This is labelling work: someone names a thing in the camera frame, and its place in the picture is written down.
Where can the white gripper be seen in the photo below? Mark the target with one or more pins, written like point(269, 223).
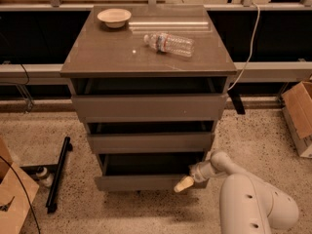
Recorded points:
point(197, 173)

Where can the grey bottom drawer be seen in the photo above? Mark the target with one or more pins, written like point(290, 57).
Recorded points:
point(144, 171)

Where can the grey drawer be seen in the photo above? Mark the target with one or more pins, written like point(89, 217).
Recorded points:
point(151, 143)
point(91, 109)
point(144, 171)

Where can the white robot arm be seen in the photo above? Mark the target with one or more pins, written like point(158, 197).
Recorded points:
point(247, 203)

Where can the grey middle drawer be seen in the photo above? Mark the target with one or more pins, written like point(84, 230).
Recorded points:
point(151, 143)

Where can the grey top drawer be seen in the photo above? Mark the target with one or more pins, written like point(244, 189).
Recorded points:
point(91, 109)

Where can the grey drawer cabinet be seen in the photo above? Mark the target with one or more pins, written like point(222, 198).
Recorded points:
point(117, 62)

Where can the cardboard box right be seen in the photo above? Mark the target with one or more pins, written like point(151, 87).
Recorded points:
point(298, 115)

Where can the cardboard box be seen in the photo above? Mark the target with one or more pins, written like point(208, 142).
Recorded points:
point(17, 191)
point(298, 115)

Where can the black metal bar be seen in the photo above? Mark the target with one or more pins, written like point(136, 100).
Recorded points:
point(51, 203)

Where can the small white bottle on floor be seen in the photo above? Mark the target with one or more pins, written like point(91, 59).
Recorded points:
point(45, 177)

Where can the clear plastic water bottle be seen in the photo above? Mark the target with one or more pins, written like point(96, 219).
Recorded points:
point(168, 43)

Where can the cardboard box left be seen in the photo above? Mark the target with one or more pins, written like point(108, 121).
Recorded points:
point(17, 191)

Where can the white paper bowl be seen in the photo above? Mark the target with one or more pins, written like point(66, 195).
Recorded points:
point(114, 18)

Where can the black bracket right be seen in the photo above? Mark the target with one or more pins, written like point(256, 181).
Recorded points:
point(237, 102)

